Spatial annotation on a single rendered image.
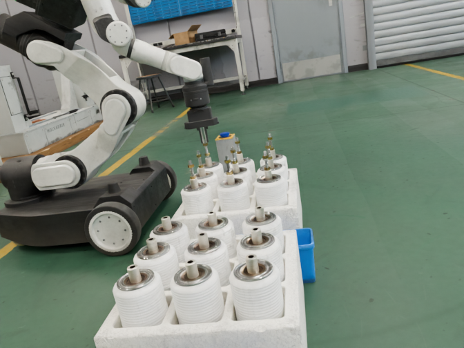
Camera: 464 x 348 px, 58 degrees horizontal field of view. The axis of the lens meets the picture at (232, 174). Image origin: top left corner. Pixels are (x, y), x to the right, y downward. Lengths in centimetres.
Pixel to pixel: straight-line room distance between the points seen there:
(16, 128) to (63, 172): 211
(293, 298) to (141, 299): 29
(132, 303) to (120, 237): 76
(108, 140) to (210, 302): 101
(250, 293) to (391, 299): 47
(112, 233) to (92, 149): 37
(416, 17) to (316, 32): 132
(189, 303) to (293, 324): 19
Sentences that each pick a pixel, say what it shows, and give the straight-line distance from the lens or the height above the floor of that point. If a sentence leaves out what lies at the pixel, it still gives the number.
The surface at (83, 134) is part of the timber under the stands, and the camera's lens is 448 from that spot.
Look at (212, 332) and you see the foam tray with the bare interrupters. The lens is 81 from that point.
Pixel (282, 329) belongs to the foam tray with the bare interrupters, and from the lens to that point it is 79.
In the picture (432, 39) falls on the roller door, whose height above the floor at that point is 27.
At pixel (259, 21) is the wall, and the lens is 637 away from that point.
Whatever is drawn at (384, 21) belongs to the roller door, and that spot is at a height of 61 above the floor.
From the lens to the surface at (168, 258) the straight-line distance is 95.
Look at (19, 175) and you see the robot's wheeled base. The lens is 193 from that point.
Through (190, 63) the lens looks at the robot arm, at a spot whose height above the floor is 62.
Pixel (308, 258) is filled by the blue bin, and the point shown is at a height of 8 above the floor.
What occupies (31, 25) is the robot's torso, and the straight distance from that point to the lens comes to 179.
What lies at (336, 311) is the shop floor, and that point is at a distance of 112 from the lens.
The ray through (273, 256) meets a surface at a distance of 90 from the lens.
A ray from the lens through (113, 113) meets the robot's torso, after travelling 164.
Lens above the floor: 66
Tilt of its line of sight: 17 degrees down
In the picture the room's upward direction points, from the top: 10 degrees counter-clockwise
